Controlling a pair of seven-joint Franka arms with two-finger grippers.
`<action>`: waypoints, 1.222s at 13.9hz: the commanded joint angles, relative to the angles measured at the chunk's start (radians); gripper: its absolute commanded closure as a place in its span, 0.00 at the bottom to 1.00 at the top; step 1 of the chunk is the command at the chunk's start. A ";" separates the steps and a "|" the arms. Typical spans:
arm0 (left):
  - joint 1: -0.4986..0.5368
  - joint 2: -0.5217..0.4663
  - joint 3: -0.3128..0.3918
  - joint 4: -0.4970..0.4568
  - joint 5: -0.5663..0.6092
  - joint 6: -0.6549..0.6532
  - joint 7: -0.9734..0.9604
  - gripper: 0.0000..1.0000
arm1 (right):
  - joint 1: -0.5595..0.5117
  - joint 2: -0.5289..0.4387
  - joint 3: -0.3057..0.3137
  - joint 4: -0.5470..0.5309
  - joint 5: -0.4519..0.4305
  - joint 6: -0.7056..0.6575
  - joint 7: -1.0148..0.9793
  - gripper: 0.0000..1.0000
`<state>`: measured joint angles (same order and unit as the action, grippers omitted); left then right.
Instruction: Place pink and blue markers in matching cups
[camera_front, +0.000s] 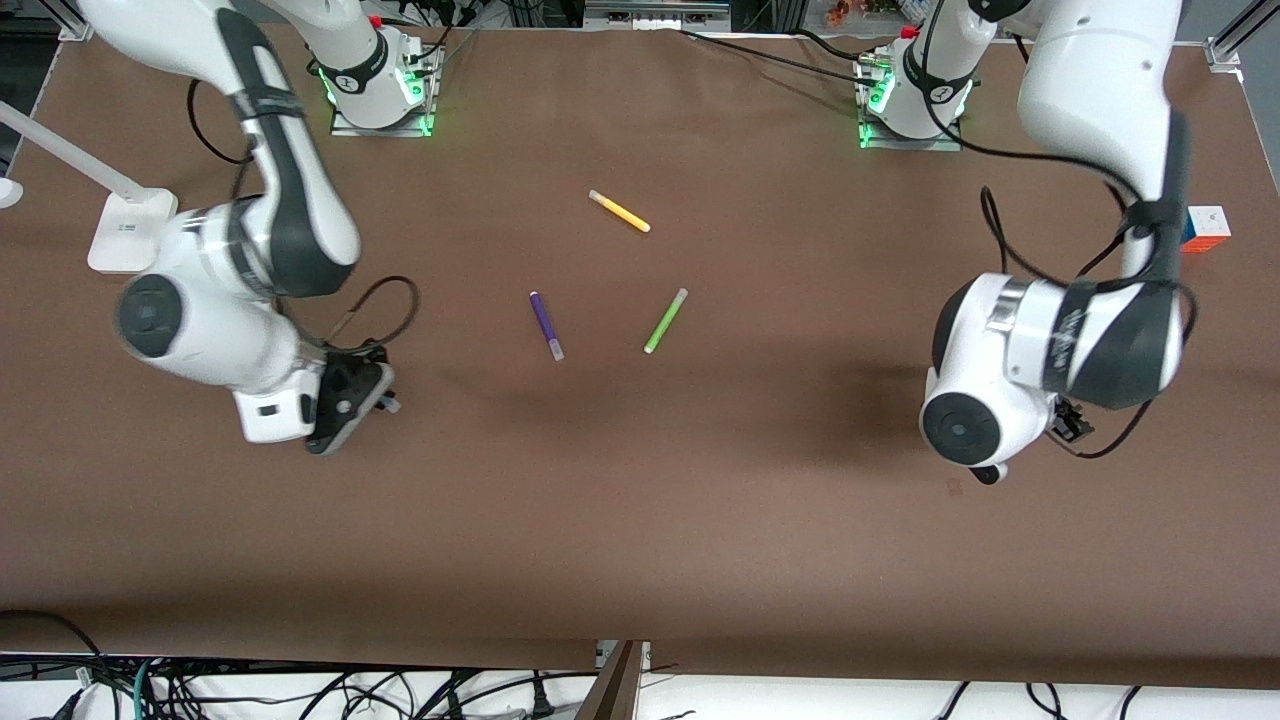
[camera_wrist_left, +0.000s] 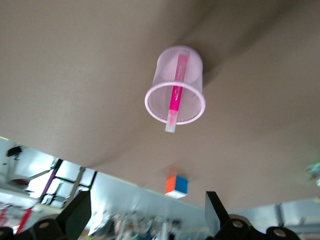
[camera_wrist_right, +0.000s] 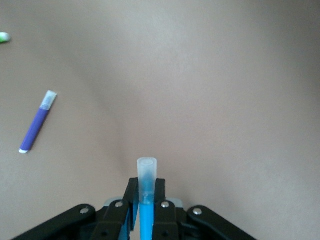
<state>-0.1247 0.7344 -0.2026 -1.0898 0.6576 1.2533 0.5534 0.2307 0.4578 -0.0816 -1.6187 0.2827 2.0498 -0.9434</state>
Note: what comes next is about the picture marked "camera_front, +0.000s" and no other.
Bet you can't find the purple marker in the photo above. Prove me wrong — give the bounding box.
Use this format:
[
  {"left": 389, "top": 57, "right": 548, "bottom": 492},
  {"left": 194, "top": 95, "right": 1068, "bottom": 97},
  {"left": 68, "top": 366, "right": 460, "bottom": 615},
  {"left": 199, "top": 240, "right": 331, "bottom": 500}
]
[{"left": 529, "top": 290, "right": 566, "bottom": 362}]

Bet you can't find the colourful puzzle cube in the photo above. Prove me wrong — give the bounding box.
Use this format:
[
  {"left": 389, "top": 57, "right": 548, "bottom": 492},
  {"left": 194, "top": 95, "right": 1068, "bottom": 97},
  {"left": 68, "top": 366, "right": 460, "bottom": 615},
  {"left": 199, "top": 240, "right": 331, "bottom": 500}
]
[{"left": 1180, "top": 204, "right": 1232, "bottom": 254}]

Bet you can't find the brown table cover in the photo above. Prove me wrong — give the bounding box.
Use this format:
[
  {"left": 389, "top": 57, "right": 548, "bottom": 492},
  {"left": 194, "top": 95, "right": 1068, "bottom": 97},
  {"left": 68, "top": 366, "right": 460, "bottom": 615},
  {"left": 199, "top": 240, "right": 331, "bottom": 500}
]
[{"left": 0, "top": 18, "right": 1280, "bottom": 691}]

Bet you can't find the green marker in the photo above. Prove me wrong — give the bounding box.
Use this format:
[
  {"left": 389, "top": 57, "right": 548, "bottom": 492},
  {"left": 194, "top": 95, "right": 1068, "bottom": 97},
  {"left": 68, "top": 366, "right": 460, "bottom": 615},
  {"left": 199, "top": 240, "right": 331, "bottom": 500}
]
[{"left": 643, "top": 288, "right": 690, "bottom": 355}]

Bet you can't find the grey power strip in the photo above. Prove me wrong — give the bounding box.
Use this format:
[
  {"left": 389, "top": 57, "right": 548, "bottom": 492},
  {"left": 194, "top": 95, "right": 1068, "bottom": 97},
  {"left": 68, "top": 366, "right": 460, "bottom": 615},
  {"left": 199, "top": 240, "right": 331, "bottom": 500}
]
[{"left": 583, "top": 0, "right": 733, "bottom": 31}]

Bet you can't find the black looped floor cable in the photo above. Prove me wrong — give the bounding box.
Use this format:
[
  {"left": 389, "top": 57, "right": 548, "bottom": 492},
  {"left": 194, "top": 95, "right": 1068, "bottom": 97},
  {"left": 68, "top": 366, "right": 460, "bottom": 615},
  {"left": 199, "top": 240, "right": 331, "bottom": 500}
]
[{"left": 0, "top": 608, "right": 106, "bottom": 693}]

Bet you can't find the white desk lamp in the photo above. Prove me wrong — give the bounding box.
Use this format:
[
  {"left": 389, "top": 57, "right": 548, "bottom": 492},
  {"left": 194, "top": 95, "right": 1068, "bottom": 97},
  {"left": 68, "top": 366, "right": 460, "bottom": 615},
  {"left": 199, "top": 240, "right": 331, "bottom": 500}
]
[{"left": 0, "top": 98, "right": 180, "bottom": 276}]

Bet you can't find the long black table cable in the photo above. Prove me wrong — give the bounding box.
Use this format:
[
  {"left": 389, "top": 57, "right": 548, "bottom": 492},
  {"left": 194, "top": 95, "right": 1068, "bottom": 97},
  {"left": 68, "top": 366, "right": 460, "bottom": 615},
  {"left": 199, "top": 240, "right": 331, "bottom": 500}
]
[{"left": 680, "top": 28, "right": 886, "bottom": 86}]

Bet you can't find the brown beam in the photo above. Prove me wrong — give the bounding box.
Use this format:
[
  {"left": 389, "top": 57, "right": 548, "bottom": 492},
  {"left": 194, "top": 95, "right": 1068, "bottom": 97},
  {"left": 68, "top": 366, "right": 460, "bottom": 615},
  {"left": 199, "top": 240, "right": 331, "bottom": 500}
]
[{"left": 575, "top": 640, "right": 646, "bottom": 720}]

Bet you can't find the yellow marker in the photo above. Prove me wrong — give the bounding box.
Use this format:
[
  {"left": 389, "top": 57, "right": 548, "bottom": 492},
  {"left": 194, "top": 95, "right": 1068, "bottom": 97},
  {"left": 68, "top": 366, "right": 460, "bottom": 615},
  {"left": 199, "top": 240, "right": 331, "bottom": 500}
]
[{"left": 588, "top": 189, "right": 652, "bottom": 234}]

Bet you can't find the short black table cable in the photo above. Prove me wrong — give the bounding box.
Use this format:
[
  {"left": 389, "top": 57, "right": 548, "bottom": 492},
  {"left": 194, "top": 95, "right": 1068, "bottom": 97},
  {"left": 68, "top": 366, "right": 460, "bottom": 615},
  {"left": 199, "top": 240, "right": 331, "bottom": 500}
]
[{"left": 795, "top": 28, "right": 871, "bottom": 63}]

